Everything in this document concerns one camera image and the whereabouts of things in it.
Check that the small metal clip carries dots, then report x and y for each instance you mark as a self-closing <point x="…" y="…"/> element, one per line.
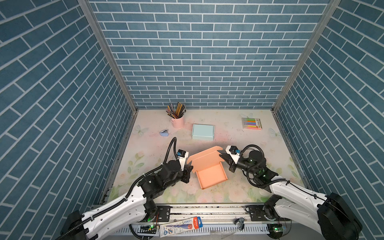
<point x="240" y="224"/>

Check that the pink paper box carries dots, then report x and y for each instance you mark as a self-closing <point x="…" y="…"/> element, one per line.
<point x="208" y="167"/>

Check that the aluminium mounting rail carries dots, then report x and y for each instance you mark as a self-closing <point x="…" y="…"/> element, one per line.
<point x="215" y="218"/>

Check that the bundle of coloured pencils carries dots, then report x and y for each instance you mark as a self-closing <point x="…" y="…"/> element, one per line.
<point x="176" y="111"/>

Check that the light blue paper box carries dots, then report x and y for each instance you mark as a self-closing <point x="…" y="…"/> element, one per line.
<point x="203" y="132"/>

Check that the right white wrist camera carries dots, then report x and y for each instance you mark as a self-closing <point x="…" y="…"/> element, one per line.
<point x="234" y="153"/>

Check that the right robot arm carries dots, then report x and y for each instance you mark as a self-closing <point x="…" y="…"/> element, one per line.
<point x="329" y="215"/>

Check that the red blue white package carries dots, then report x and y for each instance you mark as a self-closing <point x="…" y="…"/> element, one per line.
<point x="180" y="227"/>

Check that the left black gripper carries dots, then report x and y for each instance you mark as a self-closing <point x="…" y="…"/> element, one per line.
<point x="186" y="173"/>

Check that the pink pencil bucket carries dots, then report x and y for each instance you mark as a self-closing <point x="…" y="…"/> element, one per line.
<point x="178" y="123"/>

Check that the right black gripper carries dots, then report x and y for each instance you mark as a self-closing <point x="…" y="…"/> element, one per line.
<point x="232" y="163"/>

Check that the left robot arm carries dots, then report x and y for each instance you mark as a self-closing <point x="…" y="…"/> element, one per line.
<point x="135" y="206"/>

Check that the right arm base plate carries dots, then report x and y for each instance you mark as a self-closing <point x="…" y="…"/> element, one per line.
<point x="258" y="213"/>

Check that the pack of coloured markers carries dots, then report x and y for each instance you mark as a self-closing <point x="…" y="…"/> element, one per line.
<point x="251" y="123"/>

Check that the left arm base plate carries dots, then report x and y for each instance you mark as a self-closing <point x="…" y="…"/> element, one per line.
<point x="162" y="215"/>

